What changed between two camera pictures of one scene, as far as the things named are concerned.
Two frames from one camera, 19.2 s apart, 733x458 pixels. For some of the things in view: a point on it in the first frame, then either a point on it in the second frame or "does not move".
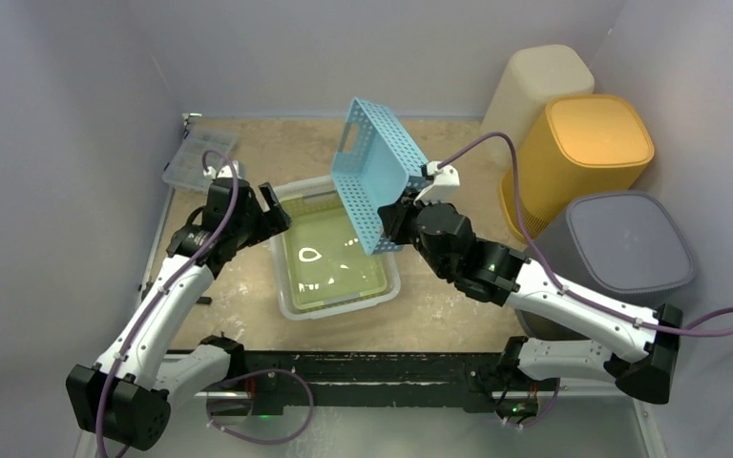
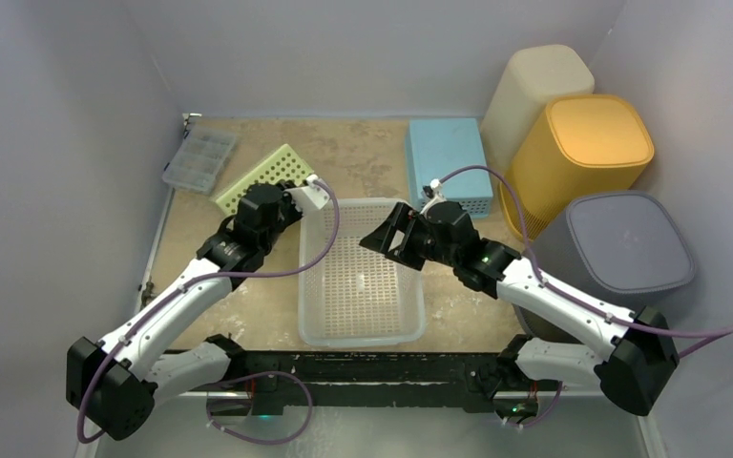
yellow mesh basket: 575,145 does not move
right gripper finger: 408,196 -> 401,218
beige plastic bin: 532,78 does not move
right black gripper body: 401,218 does not move
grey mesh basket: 632,247 does not move
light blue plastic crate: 374,166 -> 435,147
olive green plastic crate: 326,260 -> 283,165
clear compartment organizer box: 186,168 does not move
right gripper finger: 394,220 -> 381,239
